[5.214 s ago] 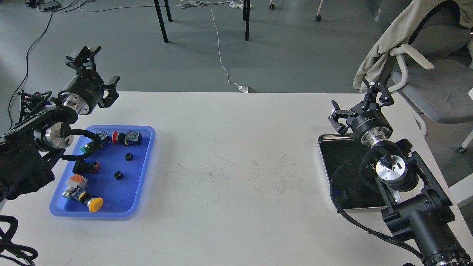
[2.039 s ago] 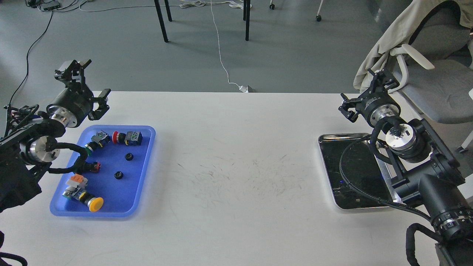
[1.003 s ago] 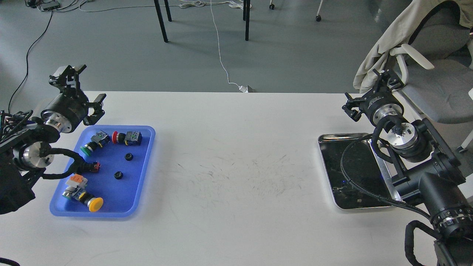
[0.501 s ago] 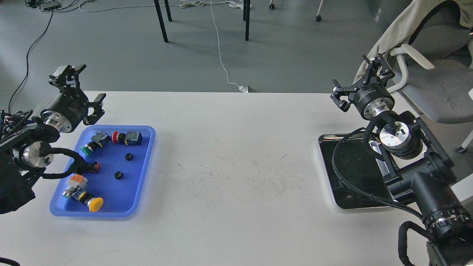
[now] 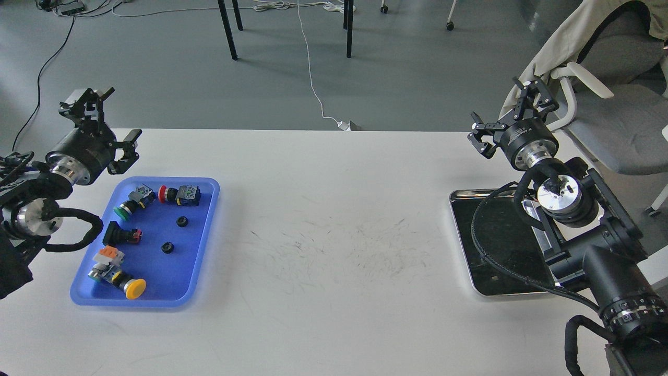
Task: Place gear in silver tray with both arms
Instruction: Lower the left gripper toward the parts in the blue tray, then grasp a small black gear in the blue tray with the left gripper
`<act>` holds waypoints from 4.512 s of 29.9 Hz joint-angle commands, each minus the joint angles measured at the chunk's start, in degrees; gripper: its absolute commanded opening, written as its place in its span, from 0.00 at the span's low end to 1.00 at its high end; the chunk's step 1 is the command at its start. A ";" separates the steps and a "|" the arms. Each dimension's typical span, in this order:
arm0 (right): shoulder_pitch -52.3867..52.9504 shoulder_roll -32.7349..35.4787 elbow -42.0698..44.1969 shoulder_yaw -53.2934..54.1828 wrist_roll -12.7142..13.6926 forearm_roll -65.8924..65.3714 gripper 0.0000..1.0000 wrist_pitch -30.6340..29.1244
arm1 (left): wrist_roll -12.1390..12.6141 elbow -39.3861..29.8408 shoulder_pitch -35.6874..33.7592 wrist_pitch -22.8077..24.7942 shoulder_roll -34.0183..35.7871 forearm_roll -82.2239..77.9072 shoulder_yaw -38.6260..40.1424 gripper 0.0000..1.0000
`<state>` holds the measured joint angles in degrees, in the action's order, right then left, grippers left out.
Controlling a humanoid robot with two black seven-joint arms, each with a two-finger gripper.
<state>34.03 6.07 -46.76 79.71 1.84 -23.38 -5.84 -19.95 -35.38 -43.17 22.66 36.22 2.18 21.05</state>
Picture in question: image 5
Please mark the green push button switch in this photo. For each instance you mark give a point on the green push button switch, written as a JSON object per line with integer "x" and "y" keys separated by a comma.
{"x": 137, "y": 199}

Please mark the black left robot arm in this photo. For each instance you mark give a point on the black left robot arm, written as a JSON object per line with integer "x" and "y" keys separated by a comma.
{"x": 31, "y": 189}

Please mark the white power adapter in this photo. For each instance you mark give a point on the white power adapter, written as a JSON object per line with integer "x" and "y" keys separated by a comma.
{"x": 348, "y": 126}

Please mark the yellow push button switch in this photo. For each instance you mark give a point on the yellow push button switch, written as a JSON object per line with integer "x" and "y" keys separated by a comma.
{"x": 131, "y": 286}

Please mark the black table leg right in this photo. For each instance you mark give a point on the black table leg right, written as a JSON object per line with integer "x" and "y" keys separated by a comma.
{"x": 348, "y": 12}

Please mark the grey office chair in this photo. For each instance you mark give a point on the grey office chair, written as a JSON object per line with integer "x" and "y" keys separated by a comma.
{"x": 620, "y": 151}

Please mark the red push button switch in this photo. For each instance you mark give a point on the red push button switch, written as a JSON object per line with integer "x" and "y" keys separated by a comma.
{"x": 185, "y": 195}

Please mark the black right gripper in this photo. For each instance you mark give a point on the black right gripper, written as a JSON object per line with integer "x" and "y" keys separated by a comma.
{"x": 528, "y": 140}

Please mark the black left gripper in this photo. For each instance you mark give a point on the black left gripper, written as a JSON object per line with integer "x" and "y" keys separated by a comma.
{"x": 83, "y": 154}

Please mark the black red-tipped switch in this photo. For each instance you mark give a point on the black red-tipped switch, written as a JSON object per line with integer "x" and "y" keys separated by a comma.
{"x": 116, "y": 235}

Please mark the blue plastic tray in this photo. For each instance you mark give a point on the blue plastic tray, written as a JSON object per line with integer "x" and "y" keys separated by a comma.
{"x": 171, "y": 278}

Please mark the small black gear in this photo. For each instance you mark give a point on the small black gear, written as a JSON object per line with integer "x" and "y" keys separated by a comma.
{"x": 182, "y": 221}
{"x": 167, "y": 247}

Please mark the orange white connector block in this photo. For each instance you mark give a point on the orange white connector block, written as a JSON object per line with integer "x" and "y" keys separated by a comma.
{"x": 109, "y": 256}

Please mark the black table leg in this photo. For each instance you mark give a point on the black table leg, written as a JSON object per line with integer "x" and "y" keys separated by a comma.
{"x": 348, "y": 12}
{"x": 227, "y": 24}

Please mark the black table leg left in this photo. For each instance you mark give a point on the black table leg left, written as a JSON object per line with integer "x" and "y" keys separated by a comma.
{"x": 227, "y": 24}

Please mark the beige jacket on chair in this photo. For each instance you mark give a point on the beige jacket on chair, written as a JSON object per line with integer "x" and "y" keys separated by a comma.
{"x": 604, "y": 29}

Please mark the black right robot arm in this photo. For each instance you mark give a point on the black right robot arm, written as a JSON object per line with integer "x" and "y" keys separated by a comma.
{"x": 594, "y": 245}

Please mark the silver metal tray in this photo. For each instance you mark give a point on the silver metal tray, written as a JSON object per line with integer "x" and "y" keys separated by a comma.
{"x": 505, "y": 237}

